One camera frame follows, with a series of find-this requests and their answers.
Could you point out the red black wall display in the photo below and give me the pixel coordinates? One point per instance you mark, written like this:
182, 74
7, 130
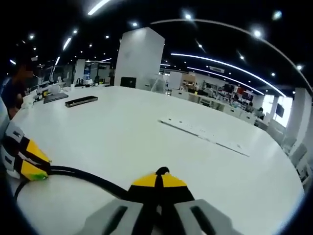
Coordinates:
234, 92

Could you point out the dark flat laptop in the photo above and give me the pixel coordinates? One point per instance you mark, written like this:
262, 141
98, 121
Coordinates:
55, 98

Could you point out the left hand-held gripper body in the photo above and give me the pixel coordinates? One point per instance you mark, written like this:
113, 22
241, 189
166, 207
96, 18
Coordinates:
3, 112

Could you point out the black speaker box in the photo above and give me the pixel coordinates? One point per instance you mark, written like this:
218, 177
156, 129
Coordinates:
128, 82

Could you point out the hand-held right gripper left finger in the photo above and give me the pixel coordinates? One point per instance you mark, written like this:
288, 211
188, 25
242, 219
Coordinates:
132, 215

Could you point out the black smartphone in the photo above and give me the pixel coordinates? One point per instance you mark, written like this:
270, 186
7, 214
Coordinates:
82, 101

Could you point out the row of white desks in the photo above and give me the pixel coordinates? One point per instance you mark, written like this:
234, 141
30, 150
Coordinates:
215, 105

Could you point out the black wall screen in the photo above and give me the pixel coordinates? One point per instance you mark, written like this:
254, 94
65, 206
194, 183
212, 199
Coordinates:
280, 110

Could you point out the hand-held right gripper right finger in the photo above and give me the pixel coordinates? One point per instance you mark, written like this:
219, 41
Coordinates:
185, 215

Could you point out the ceiling air vent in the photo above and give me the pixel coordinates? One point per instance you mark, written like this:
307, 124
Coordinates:
217, 69

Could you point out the white square pillar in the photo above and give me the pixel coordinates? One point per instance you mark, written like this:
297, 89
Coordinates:
299, 117
139, 58

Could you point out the white mesh office chair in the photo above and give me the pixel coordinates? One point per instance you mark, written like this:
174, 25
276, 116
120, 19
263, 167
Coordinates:
158, 85

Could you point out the cardboard boxes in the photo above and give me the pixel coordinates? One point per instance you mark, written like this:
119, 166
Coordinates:
188, 79

